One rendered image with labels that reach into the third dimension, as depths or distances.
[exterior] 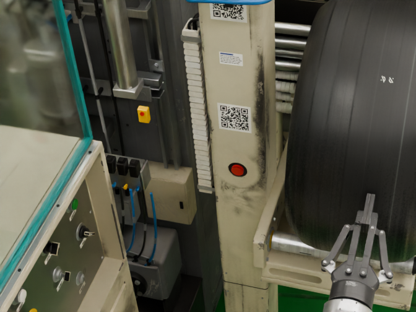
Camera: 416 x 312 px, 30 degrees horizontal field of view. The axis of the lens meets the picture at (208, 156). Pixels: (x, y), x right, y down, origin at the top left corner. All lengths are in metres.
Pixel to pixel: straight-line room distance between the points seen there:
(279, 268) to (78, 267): 0.48
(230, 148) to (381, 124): 0.44
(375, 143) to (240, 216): 0.57
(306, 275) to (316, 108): 0.57
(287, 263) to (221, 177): 0.26
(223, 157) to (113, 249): 0.34
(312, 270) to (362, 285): 0.52
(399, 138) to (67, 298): 0.78
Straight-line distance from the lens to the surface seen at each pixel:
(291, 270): 1.88
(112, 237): 1.82
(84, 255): 1.77
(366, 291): 1.36
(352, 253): 1.42
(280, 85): 2.15
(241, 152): 1.78
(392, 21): 1.57
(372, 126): 1.47
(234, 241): 2.01
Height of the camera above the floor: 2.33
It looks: 43 degrees down
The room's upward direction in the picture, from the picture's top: 5 degrees counter-clockwise
